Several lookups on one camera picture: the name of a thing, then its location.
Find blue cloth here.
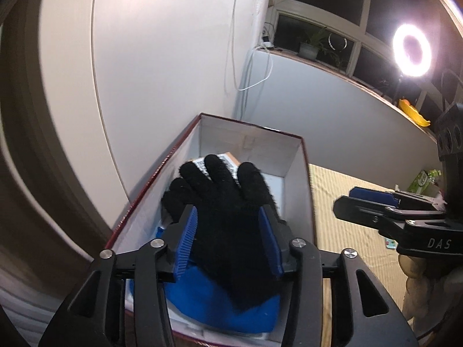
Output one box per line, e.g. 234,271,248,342
157,226,282,334

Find white cable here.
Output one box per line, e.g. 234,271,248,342
222,0,273,93

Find yellow fruit bowl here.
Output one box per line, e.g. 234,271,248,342
398,98,432,128

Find striped yellow table cloth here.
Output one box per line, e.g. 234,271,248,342
307,164,449,347

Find green paper bag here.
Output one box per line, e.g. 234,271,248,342
407,169,442,194

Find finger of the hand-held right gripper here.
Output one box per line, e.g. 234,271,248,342
349,186,447,208
333,195,449,241

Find potted plant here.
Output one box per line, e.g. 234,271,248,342
298,27,339,62

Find small orange carton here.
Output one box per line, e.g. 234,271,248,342
190,151,241,185

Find white cardboard box red rim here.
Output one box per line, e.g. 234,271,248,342
103,113,319,347

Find person's right hand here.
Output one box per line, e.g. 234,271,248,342
398,255,453,333

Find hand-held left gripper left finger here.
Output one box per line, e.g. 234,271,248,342
38,204,199,347

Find black knit glove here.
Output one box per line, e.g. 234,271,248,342
161,154,286,311

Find ring light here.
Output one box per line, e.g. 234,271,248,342
392,24,433,77

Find black tripod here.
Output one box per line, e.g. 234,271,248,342
392,76,406,102

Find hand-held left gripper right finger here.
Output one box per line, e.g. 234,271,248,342
258,205,413,347

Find white window frame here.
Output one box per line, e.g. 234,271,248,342
266,0,463,116

